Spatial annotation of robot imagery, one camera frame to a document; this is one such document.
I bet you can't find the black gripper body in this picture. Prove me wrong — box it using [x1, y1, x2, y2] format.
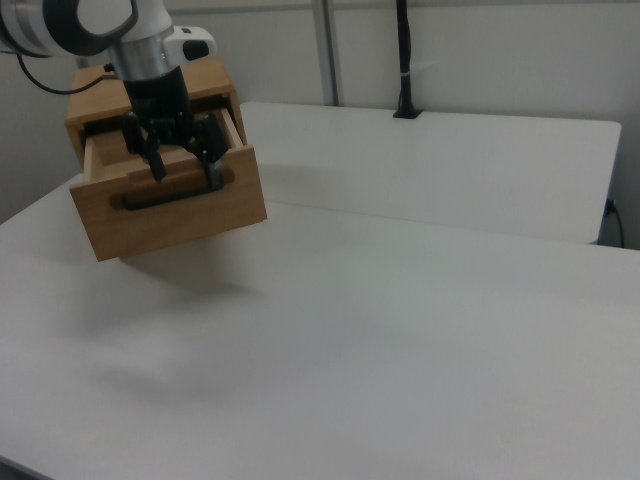
[122, 67, 202, 147]

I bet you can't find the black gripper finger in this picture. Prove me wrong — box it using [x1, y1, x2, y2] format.
[123, 111, 168, 183]
[191, 113, 228, 192]

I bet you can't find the wooden drawer with bar handle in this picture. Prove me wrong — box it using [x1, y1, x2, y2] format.
[68, 107, 269, 263]

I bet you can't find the wooden drawer cabinet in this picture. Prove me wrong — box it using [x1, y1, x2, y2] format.
[64, 54, 246, 174]

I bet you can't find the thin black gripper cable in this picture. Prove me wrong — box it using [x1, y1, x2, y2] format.
[16, 51, 126, 97]

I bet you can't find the black camera pole with clamp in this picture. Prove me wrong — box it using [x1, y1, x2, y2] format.
[392, 0, 439, 120]

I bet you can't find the black cable with blue plug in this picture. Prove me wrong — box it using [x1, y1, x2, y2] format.
[604, 197, 626, 249]

